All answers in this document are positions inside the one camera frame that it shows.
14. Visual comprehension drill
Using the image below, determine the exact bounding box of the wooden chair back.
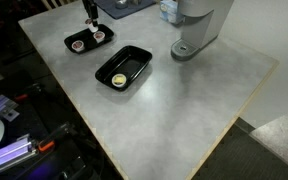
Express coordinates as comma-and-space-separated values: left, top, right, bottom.
41, 0, 80, 10

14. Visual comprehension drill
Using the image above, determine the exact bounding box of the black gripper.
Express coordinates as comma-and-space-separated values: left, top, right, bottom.
81, 0, 100, 29

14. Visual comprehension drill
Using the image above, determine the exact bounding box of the dark blue cloth mat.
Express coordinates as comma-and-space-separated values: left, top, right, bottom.
93, 0, 157, 20

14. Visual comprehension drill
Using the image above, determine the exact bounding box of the light blue tissue box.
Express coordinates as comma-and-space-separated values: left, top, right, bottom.
159, 0, 184, 25

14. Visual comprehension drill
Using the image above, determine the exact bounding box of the speckled grey countertop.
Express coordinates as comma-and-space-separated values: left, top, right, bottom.
249, 104, 288, 176

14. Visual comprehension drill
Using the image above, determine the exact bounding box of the grey coffee machine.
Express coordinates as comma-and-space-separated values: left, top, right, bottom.
170, 0, 235, 62

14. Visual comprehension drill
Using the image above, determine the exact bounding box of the yellow lid coffee pod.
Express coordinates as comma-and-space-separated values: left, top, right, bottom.
111, 73, 128, 88

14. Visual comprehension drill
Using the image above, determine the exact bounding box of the black plastic tray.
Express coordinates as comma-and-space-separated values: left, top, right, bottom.
63, 23, 115, 54
94, 45, 153, 92

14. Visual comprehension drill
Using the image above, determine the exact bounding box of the short glass jar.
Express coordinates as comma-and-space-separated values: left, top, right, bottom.
114, 0, 129, 10

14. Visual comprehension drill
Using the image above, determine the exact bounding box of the red lid coffee pod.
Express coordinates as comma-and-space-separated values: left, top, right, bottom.
71, 39, 86, 53
85, 18, 100, 34
93, 30, 106, 44

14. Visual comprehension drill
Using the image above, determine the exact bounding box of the orange handled black clamp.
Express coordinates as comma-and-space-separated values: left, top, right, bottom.
13, 83, 45, 103
37, 121, 77, 154

